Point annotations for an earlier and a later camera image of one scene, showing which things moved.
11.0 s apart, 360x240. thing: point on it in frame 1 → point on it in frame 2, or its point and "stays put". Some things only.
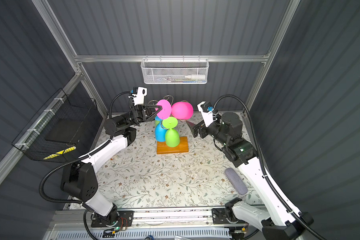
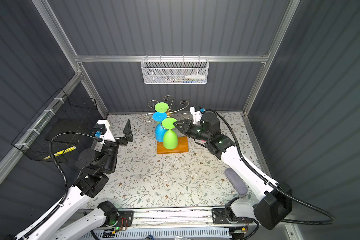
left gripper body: (135, 116) → (111, 151)
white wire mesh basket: (172, 71) stays put
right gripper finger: (193, 125) → (183, 125)
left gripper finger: (153, 106) → (128, 132)
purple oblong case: (236, 181) stays put
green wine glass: (172, 136) stays put
